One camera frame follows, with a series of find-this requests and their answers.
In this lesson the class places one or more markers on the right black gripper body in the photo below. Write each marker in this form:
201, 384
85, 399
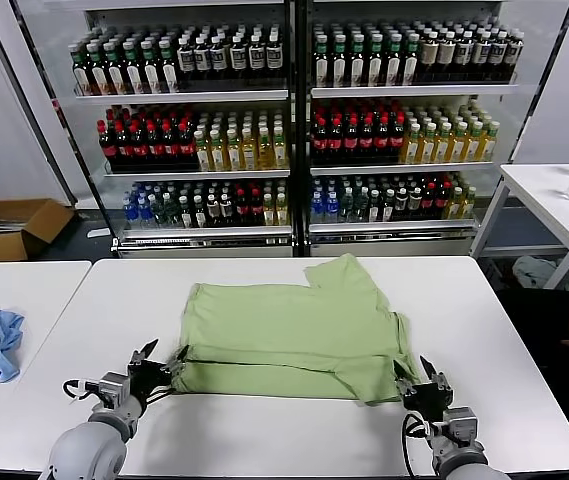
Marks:
429, 399

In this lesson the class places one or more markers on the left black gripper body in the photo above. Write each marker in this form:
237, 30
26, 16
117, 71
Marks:
151, 382

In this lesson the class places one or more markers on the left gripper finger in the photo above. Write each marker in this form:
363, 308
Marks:
144, 354
176, 361

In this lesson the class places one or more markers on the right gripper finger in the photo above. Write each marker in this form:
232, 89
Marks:
403, 381
435, 377

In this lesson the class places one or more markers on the light green polo shirt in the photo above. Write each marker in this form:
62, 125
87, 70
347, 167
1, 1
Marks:
289, 325

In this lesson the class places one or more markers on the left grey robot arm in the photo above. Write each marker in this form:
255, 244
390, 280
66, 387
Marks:
89, 450

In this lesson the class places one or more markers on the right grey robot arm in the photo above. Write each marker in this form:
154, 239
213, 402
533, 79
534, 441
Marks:
464, 465

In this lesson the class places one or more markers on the person black trousers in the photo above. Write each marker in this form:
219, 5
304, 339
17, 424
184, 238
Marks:
539, 325

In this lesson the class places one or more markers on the small white flat object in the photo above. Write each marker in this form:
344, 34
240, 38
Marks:
98, 233

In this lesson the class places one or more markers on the blue water bottle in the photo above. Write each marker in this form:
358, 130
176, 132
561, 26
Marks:
317, 210
129, 215
332, 210
143, 215

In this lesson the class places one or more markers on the clear greenish water bottle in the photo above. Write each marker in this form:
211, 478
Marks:
361, 207
346, 207
157, 214
170, 214

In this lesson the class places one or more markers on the small dark bottle white label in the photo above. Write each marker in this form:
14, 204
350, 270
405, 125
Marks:
198, 214
185, 214
388, 209
374, 209

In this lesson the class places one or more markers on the grey-blue cloth bundle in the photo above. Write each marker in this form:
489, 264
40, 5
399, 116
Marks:
534, 270

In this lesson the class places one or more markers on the small dark bottle grey label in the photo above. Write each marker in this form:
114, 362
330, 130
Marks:
226, 212
415, 205
401, 205
212, 212

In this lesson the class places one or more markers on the cola bottle red cap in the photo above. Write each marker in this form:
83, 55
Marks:
154, 147
382, 141
185, 147
169, 147
123, 147
443, 203
138, 147
398, 141
106, 147
241, 210
350, 142
255, 210
335, 142
429, 204
366, 142
320, 142

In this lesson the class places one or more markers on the yellow tea bottle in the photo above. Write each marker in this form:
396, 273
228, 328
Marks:
489, 146
456, 206
234, 156
202, 157
281, 212
249, 156
265, 155
268, 212
469, 205
280, 154
444, 149
218, 157
474, 147
459, 148
412, 150
428, 150

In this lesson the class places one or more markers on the metal rods bundle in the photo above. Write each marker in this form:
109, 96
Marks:
1, 227

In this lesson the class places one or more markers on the white side table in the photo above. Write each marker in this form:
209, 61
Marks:
539, 195

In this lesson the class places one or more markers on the white beverage display cabinet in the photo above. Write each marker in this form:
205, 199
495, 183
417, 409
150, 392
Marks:
179, 95
414, 90

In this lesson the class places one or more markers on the dark tea bottle green cap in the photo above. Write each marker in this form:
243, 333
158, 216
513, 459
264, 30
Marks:
410, 66
393, 66
321, 67
115, 75
357, 67
133, 75
80, 75
168, 74
150, 74
375, 66
339, 67
98, 75

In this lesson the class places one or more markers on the dark bottle blue-white label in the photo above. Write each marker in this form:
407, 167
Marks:
514, 52
219, 59
256, 57
481, 54
202, 60
185, 60
498, 53
238, 58
464, 54
274, 56

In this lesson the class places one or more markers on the dark bottle beige label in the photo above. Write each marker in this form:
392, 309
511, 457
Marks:
429, 55
446, 55

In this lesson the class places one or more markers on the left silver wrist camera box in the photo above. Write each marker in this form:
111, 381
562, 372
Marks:
114, 386

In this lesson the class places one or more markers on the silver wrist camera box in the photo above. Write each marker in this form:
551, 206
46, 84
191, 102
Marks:
461, 422
114, 386

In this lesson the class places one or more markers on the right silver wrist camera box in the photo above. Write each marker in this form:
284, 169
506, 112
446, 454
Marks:
461, 422

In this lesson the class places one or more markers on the glass cabinet door black frame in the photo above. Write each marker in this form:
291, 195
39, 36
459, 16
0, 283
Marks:
539, 75
39, 100

